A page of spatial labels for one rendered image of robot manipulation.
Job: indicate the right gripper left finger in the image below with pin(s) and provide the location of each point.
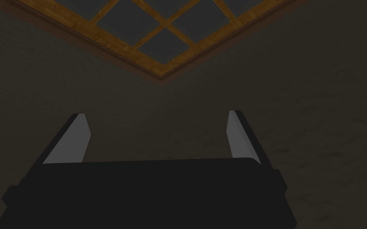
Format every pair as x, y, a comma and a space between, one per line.
70, 143

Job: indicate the wooden framed window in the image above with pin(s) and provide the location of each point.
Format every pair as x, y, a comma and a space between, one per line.
158, 35

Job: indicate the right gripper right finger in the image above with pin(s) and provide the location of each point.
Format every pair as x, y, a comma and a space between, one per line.
242, 140

